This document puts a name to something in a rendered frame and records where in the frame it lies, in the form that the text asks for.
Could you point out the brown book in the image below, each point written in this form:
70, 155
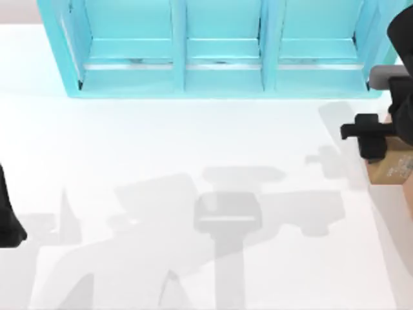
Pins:
395, 168

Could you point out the pale grey rounded box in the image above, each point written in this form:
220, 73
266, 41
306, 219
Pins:
380, 77

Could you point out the light blue rack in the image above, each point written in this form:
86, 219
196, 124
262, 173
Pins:
222, 87

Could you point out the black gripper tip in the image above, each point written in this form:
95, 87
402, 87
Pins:
8, 223

